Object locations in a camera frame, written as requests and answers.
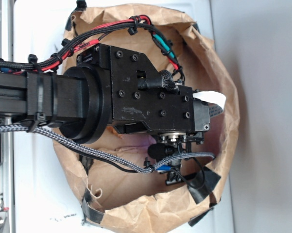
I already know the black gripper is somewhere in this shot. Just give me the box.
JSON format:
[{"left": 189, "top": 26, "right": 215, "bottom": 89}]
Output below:
[{"left": 77, "top": 44, "right": 210, "bottom": 134}]

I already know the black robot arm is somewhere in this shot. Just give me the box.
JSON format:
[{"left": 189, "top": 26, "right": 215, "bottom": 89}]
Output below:
[{"left": 0, "top": 44, "right": 210, "bottom": 144}]

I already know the orange conch shell toy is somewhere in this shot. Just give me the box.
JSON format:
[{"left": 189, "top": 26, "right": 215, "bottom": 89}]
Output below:
[{"left": 107, "top": 126, "right": 124, "bottom": 139}]

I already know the brown paper bag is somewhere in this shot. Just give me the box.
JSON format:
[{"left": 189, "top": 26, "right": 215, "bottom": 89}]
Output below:
[{"left": 53, "top": 3, "right": 240, "bottom": 233}]

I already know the red black wire bundle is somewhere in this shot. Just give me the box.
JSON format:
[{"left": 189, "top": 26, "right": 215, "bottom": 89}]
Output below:
[{"left": 0, "top": 15, "right": 185, "bottom": 81}]

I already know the white ribbon cable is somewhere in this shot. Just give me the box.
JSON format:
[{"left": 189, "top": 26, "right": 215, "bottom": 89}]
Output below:
[{"left": 192, "top": 90, "right": 227, "bottom": 109}]

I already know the aluminium frame rail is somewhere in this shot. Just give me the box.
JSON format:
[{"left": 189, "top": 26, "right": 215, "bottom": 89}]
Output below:
[{"left": 0, "top": 0, "right": 16, "bottom": 233}]

